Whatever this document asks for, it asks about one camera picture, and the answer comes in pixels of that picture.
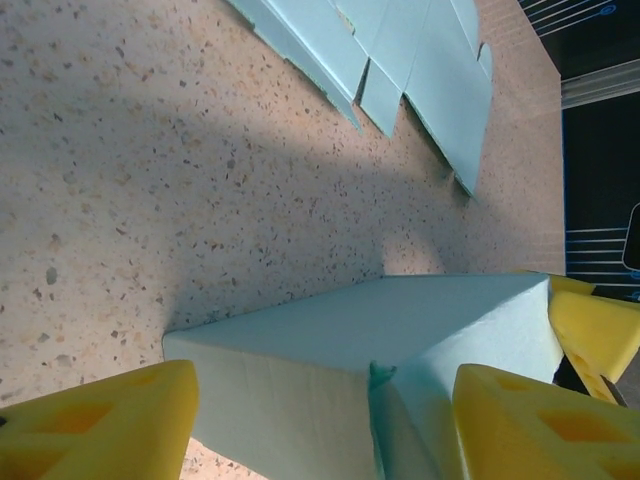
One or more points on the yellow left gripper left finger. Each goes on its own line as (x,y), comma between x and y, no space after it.
(100,430)

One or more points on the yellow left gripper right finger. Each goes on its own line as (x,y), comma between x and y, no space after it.
(540,435)

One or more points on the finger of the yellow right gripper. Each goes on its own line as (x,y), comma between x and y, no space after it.
(570,286)
(595,335)

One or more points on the light blue paper box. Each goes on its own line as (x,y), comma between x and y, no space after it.
(310,380)
(430,75)

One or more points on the aluminium frame post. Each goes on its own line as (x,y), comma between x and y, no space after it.
(600,85)

